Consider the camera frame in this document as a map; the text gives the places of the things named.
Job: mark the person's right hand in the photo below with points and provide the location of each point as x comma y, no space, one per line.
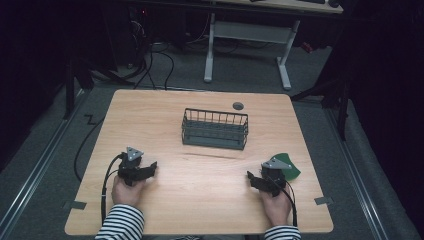
276,206

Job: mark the black metal stand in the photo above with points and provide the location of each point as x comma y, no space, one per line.
341,110
69,90

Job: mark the metal floor rail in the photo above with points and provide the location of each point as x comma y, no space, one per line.
360,173
40,156

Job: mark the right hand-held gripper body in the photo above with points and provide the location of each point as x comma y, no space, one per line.
275,173

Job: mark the grey round table grommet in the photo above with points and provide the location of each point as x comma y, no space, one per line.
238,106

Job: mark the dark computer tower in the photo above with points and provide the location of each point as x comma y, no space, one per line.
128,36

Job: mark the white-legged desk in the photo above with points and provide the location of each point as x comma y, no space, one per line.
250,32

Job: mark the green flat leaf-shaped piece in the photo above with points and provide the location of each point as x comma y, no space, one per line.
290,169

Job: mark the person's left hand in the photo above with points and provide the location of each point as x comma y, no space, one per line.
126,194

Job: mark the red small object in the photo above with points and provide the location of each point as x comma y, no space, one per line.
307,47

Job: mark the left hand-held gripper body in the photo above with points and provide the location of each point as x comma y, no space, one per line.
130,162

